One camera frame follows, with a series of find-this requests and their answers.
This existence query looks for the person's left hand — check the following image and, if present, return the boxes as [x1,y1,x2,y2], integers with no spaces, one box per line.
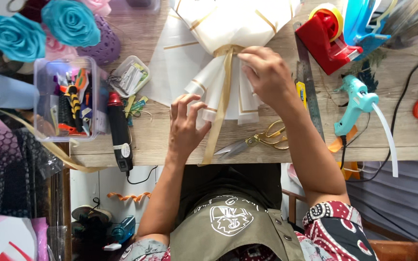
[168,94,212,153]

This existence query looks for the person's right hand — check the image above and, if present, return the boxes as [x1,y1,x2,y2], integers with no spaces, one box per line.
[237,46,299,111]

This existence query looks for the gold satin ribbon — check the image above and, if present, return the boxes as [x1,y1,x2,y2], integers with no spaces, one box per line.
[199,44,246,166]

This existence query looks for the white gold-trimmed bouquet wrap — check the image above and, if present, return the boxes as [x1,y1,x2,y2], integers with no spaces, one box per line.
[140,0,302,125]

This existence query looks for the yellow utility knife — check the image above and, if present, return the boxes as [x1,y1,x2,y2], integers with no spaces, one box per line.
[296,81,308,110]

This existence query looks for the long metal ruler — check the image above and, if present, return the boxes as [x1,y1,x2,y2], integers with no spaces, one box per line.
[293,22,326,143]

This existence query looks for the pile of coloured tags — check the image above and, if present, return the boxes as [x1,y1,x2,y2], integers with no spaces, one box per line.
[122,94,152,126]

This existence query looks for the red tape dispenser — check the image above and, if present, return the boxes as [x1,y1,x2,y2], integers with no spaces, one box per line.
[295,10,364,76]

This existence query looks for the gold scissors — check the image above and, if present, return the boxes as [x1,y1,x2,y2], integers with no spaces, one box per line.
[214,120,290,160]

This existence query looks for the black heat gun red tip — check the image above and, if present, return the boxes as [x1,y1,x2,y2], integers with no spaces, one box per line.
[107,91,134,173]

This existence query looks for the small clear tray of cards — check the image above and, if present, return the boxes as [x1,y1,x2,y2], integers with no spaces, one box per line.
[109,55,151,99]

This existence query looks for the orange curled ribbon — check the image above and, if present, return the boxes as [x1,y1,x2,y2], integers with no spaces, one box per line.
[106,191,152,203]

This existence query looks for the teal glue gun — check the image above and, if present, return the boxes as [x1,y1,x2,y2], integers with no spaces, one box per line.
[334,74,380,137]

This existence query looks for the yellow tape roll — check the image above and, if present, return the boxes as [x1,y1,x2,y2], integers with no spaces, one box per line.
[308,3,345,43]

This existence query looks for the dark green feathers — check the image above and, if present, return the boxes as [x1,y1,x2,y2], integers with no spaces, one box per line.
[346,46,388,93]

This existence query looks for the olive printed apron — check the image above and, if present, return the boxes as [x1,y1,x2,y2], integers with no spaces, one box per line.
[169,193,306,261]

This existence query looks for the blue plastic bottle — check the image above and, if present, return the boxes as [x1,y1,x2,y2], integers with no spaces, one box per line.
[110,215,136,245]

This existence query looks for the purple perforated foam piece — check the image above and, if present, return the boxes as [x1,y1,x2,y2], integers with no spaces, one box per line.
[76,14,122,67]

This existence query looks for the clear box of tools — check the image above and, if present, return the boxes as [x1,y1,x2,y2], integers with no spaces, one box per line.
[33,56,110,143]

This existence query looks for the grey sneaker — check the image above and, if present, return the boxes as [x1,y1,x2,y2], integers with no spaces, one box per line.
[71,204,113,224]

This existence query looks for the loose gold ribbon strand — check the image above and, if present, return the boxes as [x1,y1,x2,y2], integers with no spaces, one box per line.
[0,108,105,174]

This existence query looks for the white glue stick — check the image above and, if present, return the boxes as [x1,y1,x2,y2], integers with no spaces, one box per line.
[371,102,399,178]

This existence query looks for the pink paper rose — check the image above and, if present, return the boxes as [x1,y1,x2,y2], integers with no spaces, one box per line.
[80,0,112,17]
[44,33,79,61]

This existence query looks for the bundle of dried grass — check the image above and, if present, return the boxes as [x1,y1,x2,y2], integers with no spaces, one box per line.
[382,0,418,50]

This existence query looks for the large blue paper rose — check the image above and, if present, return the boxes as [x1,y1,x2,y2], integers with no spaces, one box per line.
[41,0,102,48]
[0,13,47,63]

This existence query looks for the heap of patterned wrapping sheets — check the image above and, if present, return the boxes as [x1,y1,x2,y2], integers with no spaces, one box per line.
[0,117,65,220]

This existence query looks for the black power cable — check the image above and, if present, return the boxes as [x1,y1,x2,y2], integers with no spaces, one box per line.
[340,33,418,183]

